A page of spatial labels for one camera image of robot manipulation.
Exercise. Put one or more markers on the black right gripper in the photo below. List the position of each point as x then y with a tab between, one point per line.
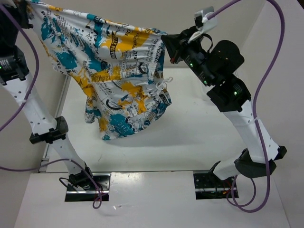
176	43

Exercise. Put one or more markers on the printed white teal yellow shorts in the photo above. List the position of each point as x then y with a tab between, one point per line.
119	67

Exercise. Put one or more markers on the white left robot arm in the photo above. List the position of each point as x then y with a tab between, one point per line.
16	78

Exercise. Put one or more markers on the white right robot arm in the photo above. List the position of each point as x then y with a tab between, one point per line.
215	67

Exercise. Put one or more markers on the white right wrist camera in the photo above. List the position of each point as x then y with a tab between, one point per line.
202	23

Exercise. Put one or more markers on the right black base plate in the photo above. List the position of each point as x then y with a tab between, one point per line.
208	187

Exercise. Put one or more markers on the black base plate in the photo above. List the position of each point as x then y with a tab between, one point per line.
208	187
78	194

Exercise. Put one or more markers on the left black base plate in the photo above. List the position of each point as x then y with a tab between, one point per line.
78	194

